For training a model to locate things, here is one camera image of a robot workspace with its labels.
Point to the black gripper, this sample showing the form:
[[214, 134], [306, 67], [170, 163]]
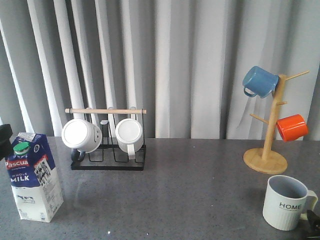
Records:
[[6, 148], [314, 222]]

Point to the white HOME mug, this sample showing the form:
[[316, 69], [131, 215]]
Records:
[[286, 202]]

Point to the Pascual whole milk carton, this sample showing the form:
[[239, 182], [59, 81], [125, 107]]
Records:
[[34, 178]]

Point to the white smiley hanging mug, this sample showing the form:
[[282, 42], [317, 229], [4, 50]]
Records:
[[82, 137]]

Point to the wooden mug tree stand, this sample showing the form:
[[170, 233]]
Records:
[[265, 160]]

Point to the orange enamel mug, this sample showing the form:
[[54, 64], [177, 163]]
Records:
[[292, 127]]

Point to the white ribbed hanging mug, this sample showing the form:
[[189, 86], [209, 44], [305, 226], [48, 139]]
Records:
[[129, 135]]

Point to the blue enamel mug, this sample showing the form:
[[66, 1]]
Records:
[[259, 82]]

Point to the white curtain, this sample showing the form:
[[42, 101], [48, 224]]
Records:
[[181, 60]]

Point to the black wire mug rack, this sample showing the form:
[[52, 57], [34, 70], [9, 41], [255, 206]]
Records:
[[108, 156]]

